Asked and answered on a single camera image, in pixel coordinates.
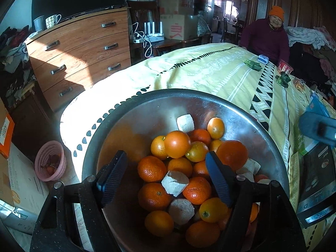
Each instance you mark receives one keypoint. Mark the stacked cardboard boxes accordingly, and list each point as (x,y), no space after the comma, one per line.
(178,27)

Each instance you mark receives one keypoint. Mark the pile of oranges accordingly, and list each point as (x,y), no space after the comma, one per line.
(177,144)

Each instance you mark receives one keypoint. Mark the dark wooden wardrobe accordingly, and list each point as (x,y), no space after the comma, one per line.
(302,0)

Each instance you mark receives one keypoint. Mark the black box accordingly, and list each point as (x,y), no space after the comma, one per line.
(317,183)

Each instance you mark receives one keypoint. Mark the dark wooden chair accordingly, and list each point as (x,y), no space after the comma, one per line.
(143,10)

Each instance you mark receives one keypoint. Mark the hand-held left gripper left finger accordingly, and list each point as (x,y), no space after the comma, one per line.
(113,177)

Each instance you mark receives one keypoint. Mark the blue green cardboard box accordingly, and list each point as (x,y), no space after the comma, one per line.
(316,106)

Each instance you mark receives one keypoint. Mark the pink plastic basket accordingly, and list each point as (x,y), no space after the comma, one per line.
(51,162)

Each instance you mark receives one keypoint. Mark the pile of clothes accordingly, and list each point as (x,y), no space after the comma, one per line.
(309,47)

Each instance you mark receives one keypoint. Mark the red snack packet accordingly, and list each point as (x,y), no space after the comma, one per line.
(285,67)

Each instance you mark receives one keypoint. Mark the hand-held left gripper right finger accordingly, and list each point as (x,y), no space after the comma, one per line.
(218,181)

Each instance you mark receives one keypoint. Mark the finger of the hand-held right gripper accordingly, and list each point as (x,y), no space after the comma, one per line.
(317,130)

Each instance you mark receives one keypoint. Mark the green bok choy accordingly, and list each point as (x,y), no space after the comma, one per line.
(253,64)
(283,79)

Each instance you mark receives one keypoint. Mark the orange flat box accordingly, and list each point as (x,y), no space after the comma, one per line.
(5,136)

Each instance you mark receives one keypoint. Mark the white power strip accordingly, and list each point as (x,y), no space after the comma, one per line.
(136,41)

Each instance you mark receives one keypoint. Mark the grey mug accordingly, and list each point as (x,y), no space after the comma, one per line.
(38,23)

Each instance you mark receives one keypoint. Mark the blue white packet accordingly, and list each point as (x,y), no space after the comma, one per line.
(262,58)

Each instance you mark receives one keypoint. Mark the white router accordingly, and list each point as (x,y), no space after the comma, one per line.
(155,36)

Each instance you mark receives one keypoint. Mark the dark wooden side table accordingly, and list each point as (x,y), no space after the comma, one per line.
(178,46)

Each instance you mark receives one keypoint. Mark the large metal bowl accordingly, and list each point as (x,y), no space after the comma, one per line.
(136,126)

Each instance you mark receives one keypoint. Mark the orange snack packet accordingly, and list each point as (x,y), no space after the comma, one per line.
(298,84)

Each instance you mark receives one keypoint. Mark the white dotted mug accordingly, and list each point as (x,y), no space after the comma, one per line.
(52,21)

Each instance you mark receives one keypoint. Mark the wooden chest of drawers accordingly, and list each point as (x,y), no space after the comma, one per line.
(78,57)

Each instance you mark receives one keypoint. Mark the printed cardboard box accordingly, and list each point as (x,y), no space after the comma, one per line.
(176,4)

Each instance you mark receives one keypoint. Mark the heap of mixed clothes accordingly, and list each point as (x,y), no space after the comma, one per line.
(13,52)

